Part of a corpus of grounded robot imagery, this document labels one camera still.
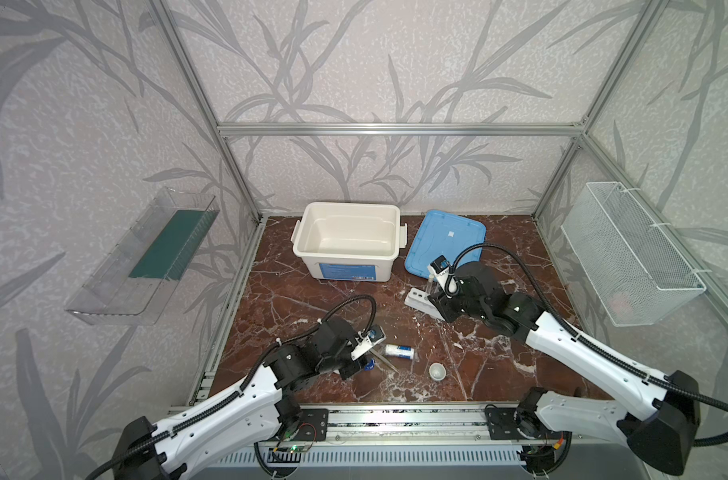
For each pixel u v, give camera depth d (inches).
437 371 32.4
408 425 29.6
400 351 33.2
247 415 19.3
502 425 29.0
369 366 32.8
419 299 35.8
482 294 21.8
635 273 24.4
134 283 24.9
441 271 25.7
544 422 24.1
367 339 25.4
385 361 33.1
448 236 44.5
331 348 22.5
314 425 28.6
